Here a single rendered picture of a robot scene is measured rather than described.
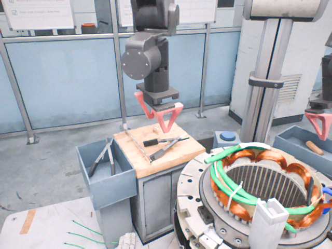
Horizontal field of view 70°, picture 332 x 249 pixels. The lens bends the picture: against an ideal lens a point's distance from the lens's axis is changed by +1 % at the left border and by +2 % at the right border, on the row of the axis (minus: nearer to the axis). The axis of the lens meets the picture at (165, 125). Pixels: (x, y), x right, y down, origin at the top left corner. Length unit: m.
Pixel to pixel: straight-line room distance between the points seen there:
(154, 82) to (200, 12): 2.25
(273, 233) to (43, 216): 0.74
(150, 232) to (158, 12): 0.59
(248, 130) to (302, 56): 2.10
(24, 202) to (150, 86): 1.84
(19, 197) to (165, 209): 1.70
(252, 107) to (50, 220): 0.78
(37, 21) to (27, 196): 1.48
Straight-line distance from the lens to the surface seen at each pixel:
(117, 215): 0.70
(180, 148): 0.64
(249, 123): 0.93
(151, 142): 0.64
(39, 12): 2.50
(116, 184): 0.59
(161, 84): 0.52
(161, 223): 0.77
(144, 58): 0.43
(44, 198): 2.19
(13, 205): 2.25
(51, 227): 0.90
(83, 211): 0.91
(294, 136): 0.87
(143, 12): 0.49
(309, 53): 3.03
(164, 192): 0.68
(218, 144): 0.74
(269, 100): 0.89
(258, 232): 0.39
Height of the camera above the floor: 1.43
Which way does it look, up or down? 30 degrees down
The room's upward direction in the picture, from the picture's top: straight up
